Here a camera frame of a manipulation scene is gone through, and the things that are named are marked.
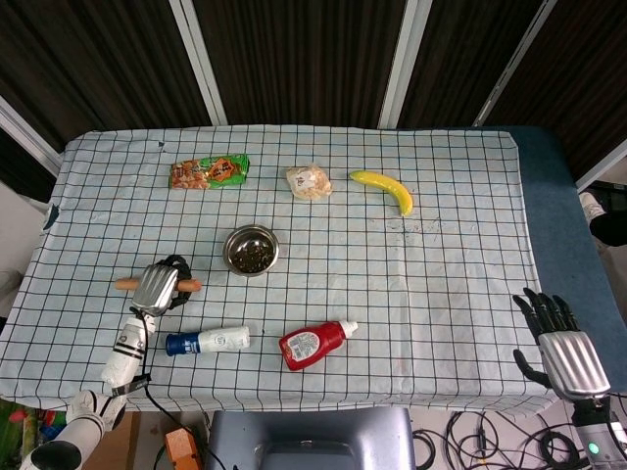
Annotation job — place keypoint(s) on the orange box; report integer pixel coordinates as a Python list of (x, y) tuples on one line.
[(182, 448)]

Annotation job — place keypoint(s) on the white blue yogurt bottle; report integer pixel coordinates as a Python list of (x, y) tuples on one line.
[(210, 340)]

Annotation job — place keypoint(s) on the white black checkered tablecloth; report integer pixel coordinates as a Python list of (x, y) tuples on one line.
[(392, 303)]

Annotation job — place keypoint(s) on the white partition frame post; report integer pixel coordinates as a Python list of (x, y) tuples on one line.
[(27, 134), (602, 169), (514, 63), (198, 59), (404, 63)]

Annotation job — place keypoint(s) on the white shoe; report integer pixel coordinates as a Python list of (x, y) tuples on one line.
[(593, 205)]

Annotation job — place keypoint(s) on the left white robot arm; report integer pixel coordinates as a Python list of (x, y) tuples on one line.
[(122, 362)]

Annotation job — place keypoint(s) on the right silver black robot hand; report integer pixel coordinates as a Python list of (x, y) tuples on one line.
[(573, 357)]

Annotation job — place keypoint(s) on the grey robot torso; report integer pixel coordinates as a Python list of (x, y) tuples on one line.
[(313, 436)]

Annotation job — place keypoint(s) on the clear bag of snacks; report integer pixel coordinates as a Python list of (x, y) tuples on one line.
[(308, 183)]

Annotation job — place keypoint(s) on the green orange snack packet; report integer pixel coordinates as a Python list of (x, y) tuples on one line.
[(210, 172)]

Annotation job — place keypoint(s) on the red ketchup bottle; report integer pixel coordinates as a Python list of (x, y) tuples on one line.
[(308, 345)]

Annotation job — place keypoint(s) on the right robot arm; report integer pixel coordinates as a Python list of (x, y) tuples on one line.
[(595, 436)]

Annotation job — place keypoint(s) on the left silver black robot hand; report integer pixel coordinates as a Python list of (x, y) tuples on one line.
[(156, 289)]

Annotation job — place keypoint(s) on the orange sausage stick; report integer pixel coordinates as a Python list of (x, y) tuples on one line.
[(126, 284)]

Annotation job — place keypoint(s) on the yellow banana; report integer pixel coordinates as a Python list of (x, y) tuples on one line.
[(392, 188)]

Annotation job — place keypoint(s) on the stainless steel bowl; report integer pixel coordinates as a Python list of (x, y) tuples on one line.
[(235, 245)]

